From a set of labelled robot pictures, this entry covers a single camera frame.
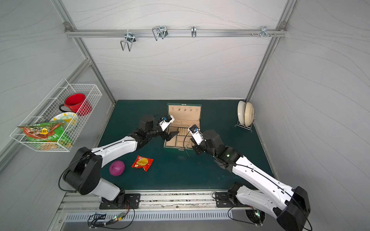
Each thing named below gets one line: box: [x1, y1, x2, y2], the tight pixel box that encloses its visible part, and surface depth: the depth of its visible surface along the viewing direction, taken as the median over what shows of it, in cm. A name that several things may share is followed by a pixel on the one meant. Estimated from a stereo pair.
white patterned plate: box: [49, 111, 79, 132], surface depth 67 cm
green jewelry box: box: [163, 102, 202, 150], surface depth 95 cm
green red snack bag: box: [17, 121, 65, 142], surface depth 55 cm
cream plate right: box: [244, 102, 255, 127], surface depth 95 cm
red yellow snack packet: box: [131, 155, 154, 172], surface depth 86 cm
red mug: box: [58, 92, 93, 117], surface depth 68 cm
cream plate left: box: [237, 100, 247, 126], surface depth 95 cm
